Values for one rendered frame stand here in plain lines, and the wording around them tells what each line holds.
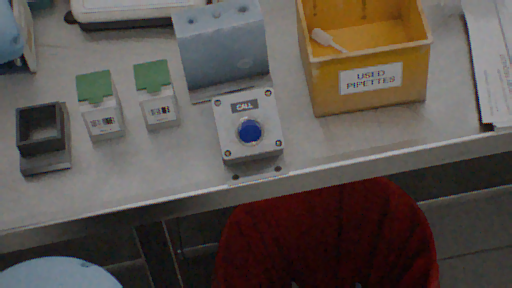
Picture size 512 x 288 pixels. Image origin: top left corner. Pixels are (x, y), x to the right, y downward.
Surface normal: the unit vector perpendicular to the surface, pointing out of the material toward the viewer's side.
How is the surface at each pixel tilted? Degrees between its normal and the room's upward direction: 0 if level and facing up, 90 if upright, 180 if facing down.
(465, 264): 0
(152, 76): 0
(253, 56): 90
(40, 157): 0
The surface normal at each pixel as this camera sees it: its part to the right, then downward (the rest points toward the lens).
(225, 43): 0.22, 0.76
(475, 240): -0.08, -0.60
